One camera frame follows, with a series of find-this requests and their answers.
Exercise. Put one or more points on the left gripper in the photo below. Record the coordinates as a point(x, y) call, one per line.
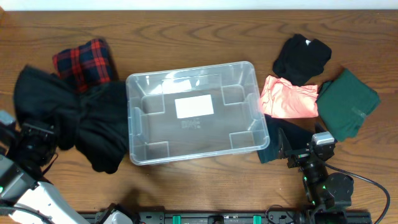
point(30, 129)

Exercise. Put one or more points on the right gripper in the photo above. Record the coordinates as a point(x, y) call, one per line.
point(300, 157)

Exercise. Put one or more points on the dark green shirt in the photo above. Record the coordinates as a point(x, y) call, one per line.
point(344, 104)

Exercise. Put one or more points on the large black garment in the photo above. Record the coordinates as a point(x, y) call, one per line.
point(94, 122)

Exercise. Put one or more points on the red navy plaid shirt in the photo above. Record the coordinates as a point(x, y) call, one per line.
point(85, 66)

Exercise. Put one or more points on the clear plastic storage bin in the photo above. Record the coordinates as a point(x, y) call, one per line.
point(157, 136)

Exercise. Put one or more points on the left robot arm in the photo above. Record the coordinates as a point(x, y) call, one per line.
point(26, 195)

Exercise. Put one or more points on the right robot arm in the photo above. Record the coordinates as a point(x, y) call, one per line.
point(328, 191)

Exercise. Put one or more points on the dark teal ribbed garment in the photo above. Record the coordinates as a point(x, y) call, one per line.
point(297, 137)

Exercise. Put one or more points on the pink folded shirt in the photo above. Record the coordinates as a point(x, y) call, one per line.
point(281, 99)

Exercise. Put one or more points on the small black folded garment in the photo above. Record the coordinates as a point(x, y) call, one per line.
point(301, 59)

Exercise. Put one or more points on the white label in bin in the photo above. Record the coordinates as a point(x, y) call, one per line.
point(194, 106)

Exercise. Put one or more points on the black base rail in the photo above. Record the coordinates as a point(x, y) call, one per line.
point(274, 214)

